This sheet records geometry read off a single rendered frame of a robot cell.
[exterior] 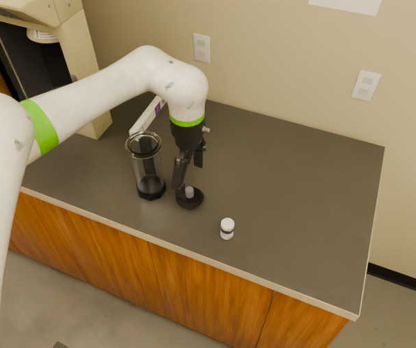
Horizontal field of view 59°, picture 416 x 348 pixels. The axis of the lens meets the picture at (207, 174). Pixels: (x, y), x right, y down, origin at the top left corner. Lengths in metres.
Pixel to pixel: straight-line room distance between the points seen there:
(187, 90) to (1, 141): 0.43
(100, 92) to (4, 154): 0.33
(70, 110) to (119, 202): 0.53
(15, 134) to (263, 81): 1.09
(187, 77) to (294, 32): 0.61
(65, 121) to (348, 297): 0.87
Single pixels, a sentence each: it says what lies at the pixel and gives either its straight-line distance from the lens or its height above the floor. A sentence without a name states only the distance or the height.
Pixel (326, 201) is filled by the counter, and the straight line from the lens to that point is 1.32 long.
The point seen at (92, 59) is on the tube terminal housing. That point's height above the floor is 1.24.
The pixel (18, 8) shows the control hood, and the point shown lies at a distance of 1.15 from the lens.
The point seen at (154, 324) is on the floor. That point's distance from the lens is 2.08.
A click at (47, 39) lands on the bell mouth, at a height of 1.33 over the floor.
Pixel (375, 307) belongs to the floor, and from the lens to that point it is 2.27.
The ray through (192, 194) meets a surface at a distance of 1.21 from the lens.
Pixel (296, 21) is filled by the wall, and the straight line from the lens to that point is 1.38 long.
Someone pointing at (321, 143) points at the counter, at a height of 0.94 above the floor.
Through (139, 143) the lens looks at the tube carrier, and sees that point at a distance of 1.19.
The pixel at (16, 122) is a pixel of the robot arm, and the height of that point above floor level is 1.58.
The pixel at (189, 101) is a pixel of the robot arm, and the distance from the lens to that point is 0.88.
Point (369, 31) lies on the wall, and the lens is 1.36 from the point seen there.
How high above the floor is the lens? 1.95
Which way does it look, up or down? 49 degrees down
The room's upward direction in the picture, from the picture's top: straight up
